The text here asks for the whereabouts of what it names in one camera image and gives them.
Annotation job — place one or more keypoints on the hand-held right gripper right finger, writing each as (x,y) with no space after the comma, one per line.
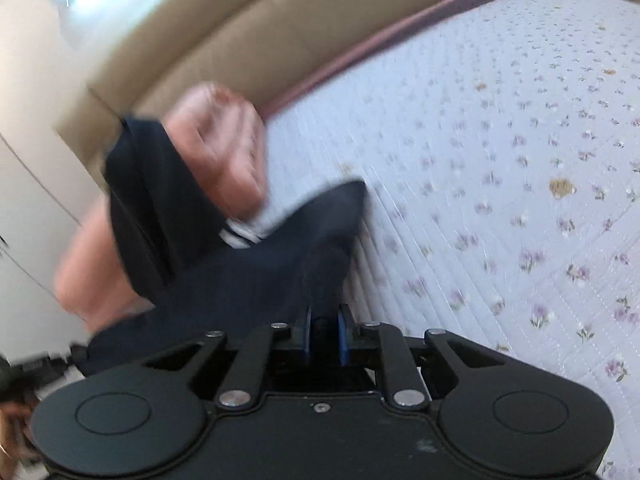
(344,340)

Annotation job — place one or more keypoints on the mauve bed sheet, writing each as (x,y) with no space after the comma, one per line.
(380,40)

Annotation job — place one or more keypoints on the white wardrobe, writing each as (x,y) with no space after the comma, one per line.
(30,220)

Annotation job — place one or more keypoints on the person's left forearm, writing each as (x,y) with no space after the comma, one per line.
(85,280)

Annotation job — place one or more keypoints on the floral quilted bed cover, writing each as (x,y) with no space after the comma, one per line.
(475,160)

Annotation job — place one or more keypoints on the dark navy garment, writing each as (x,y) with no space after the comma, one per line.
(225,285)

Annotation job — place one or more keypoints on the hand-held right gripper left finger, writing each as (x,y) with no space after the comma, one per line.
(308,335)

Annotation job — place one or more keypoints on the person's left hand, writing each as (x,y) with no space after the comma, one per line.
(220,145)

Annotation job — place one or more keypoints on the beige padded headboard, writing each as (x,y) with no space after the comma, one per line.
(225,35)

